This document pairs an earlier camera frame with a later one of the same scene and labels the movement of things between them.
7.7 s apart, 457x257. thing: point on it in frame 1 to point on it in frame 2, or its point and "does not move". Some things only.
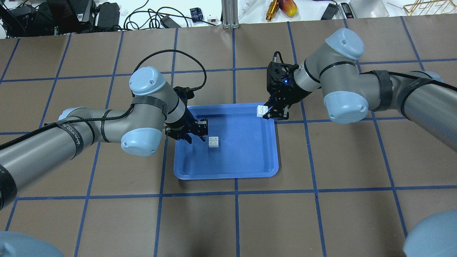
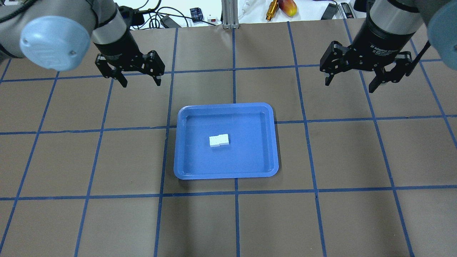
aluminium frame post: x=230 y=12 does not move
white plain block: x=213 y=142 does not move
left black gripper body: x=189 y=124 to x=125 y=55
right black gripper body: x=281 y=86 to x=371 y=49
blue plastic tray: x=248 y=146 does not move
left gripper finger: x=203 y=128 to x=157 y=79
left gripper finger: x=188 y=138 to x=122 y=80
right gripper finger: x=271 y=113 to x=328 y=79
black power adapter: x=168 y=22 does not move
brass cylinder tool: x=272 y=9 does not move
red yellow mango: x=289 y=7 does not move
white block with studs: x=261 y=110 to x=223 y=139
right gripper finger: x=286 y=114 to x=378 y=80
